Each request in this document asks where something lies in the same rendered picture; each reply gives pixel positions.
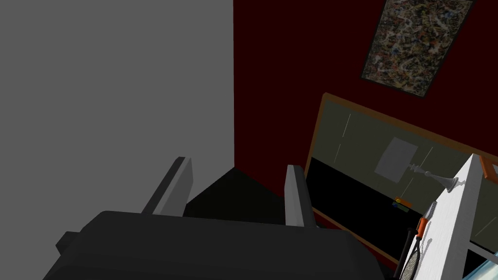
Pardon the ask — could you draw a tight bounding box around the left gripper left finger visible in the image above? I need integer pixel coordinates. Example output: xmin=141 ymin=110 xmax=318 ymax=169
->
xmin=141 ymin=156 xmax=194 ymax=217

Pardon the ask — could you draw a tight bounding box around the abstract speckled wall painting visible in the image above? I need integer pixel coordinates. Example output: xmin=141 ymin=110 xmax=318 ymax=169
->
xmin=360 ymin=0 xmax=477 ymax=99

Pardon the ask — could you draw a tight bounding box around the white table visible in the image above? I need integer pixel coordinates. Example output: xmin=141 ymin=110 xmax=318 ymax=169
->
xmin=395 ymin=153 xmax=498 ymax=280

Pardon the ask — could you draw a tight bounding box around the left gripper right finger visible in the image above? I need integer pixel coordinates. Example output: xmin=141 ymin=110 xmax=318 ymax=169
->
xmin=284 ymin=164 xmax=318 ymax=228

